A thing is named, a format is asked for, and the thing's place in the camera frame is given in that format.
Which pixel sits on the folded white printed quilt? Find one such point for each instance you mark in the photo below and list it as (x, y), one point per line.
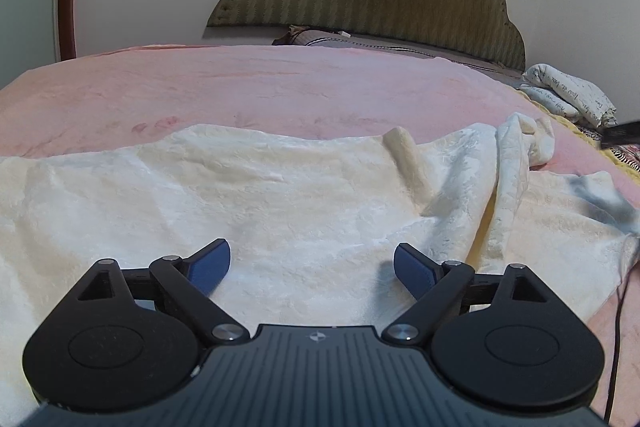
(574, 98)

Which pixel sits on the cream white pants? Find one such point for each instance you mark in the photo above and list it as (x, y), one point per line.
(312, 225)

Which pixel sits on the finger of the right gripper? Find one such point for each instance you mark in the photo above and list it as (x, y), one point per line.
(621, 134)

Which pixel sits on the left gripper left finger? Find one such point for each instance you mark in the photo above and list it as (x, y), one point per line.
(183, 289)

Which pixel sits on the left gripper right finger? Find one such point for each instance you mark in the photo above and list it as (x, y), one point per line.
(439, 289)

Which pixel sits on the grey striped pillow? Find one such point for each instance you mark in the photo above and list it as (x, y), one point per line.
(306, 36)

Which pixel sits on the zebra pattern cloth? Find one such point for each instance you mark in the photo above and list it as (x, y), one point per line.
(628, 154)

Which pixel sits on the pink bed blanket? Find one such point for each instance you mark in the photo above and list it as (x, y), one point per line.
(140, 96)

